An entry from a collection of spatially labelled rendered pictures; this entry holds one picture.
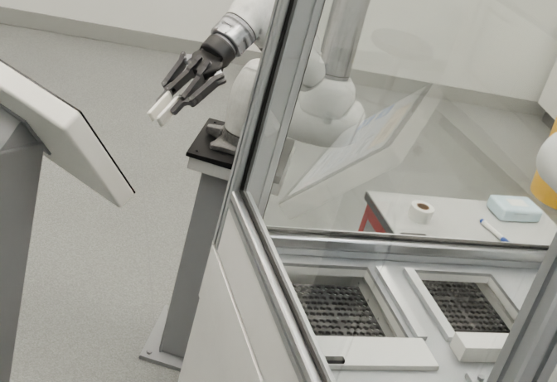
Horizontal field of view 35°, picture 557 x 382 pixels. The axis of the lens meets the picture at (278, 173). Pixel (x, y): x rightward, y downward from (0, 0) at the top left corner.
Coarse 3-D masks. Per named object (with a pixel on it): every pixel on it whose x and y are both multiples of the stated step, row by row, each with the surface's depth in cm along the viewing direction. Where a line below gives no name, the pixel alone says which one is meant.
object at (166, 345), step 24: (192, 168) 258; (216, 168) 257; (216, 192) 265; (192, 216) 270; (216, 216) 268; (192, 240) 273; (192, 264) 277; (192, 288) 281; (168, 312) 286; (192, 312) 285; (168, 336) 290; (168, 360) 290
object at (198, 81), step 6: (210, 60) 195; (204, 66) 195; (198, 72) 194; (204, 72) 195; (198, 78) 194; (204, 78) 196; (192, 84) 194; (198, 84) 194; (186, 90) 193; (192, 90) 194; (180, 96) 192; (186, 96) 193
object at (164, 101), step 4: (168, 92) 193; (164, 96) 193; (168, 96) 194; (160, 100) 193; (164, 100) 193; (168, 100) 195; (156, 104) 192; (160, 104) 193; (164, 104) 194; (152, 108) 192; (156, 108) 192; (160, 108) 193; (164, 108) 195; (148, 112) 192; (152, 112) 192; (156, 112) 193; (160, 112) 194; (148, 116) 193; (152, 116) 193; (156, 116) 194; (152, 120) 193
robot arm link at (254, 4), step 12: (240, 0) 198; (252, 0) 198; (264, 0) 198; (228, 12) 199; (240, 12) 197; (252, 12) 197; (264, 12) 198; (252, 24) 197; (264, 24) 199; (264, 36) 201
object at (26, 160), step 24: (0, 168) 182; (24, 168) 188; (0, 192) 185; (24, 192) 191; (0, 216) 189; (24, 216) 195; (0, 240) 192; (24, 240) 198; (0, 264) 196; (24, 264) 202; (0, 288) 200; (0, 312) 204; (0, 336) 208; (0, 360) 212
